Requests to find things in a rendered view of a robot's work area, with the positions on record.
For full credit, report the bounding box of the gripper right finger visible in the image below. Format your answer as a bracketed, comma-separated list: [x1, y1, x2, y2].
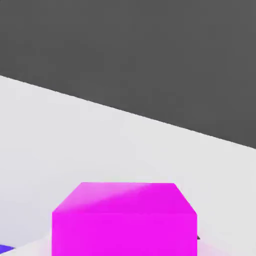
[196, 234, 238, 256]

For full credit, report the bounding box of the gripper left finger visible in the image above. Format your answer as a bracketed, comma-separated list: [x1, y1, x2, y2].
[4, 233, 53, 256]

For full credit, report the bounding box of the small blue cube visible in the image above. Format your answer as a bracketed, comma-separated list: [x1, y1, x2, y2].
[0, 244, 16, 254]

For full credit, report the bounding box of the small magenta cube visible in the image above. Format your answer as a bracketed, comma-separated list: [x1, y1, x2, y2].
[51, 181, 198, 256]

